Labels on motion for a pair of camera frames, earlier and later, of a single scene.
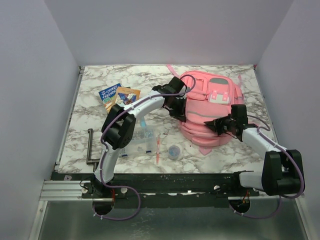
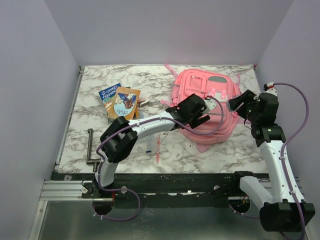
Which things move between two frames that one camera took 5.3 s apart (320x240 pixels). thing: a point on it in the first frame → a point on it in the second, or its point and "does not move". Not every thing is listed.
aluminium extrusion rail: [63, 190] does not move
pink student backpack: [211, 99] does not move
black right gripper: [216, 125] → [237, 102]
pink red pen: [158, 148] does not move
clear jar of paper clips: [174, 152] → [229, 107]
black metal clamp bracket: [90, 159] does not move
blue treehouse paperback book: [108, 95] does not move
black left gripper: [179, 114] → [192, 124]
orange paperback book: [124, 96] does not move
